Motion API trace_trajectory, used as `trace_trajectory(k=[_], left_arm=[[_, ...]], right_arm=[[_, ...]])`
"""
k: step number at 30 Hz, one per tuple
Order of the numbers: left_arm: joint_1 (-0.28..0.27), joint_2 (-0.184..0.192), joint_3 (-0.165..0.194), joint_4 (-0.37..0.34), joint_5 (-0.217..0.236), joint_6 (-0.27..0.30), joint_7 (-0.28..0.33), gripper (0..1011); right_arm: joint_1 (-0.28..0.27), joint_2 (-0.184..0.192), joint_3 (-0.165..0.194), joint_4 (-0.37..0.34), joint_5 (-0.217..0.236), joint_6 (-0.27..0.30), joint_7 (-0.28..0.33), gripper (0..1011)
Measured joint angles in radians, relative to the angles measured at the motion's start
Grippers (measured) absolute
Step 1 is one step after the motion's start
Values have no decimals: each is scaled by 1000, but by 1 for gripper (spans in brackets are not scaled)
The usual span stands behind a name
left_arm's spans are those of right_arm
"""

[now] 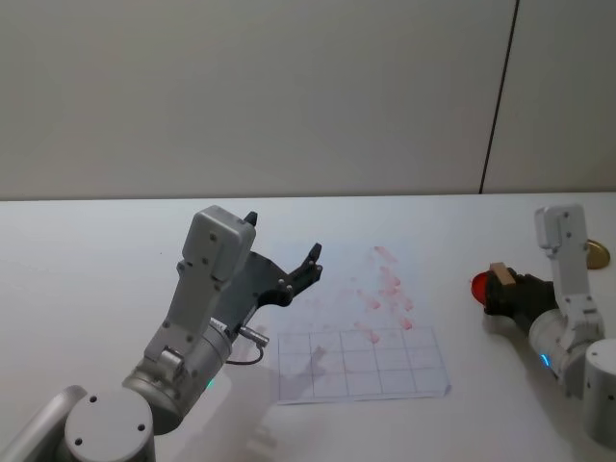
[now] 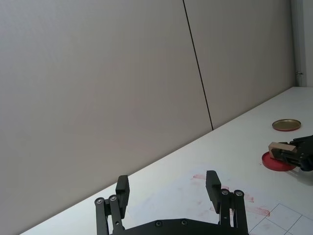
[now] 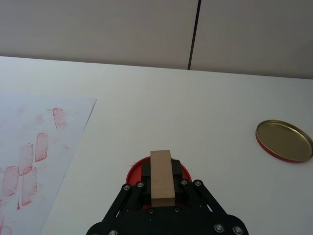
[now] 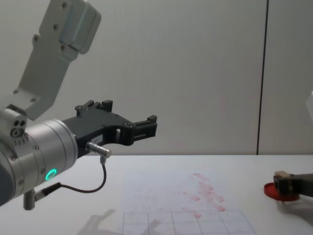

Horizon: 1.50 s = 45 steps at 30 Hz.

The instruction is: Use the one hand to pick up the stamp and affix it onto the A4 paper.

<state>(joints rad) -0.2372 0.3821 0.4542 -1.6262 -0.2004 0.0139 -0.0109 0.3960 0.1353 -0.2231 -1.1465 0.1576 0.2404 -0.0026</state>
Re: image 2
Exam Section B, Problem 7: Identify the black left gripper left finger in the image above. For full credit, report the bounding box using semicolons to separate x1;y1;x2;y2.
94;175;130;235

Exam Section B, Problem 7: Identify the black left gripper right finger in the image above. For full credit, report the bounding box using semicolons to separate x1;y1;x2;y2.
205;170;249;235

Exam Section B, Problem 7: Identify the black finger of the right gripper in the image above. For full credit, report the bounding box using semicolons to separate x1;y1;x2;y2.
280;134;313;150
270;148;313;172

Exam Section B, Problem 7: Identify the wooden stamp block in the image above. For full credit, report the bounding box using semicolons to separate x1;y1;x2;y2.
268;141;297;160

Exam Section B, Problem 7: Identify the round gold tin lid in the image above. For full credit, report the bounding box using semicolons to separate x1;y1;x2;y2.
271;118;301;132

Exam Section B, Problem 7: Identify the white paper with red marks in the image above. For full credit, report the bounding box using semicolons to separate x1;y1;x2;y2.
126;166;281;235

